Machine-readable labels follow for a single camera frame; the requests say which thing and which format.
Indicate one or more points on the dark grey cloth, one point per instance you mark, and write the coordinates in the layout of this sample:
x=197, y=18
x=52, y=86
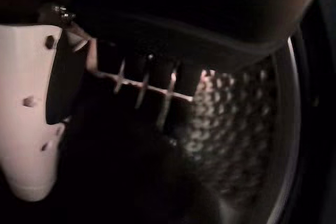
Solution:
x=197, y=24

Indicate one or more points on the dark front-load washing machine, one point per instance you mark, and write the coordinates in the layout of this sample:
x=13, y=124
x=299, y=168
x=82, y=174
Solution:
x=231, y=129

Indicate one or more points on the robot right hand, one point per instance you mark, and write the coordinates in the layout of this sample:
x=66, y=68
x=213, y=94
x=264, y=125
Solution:
x=23, y=90

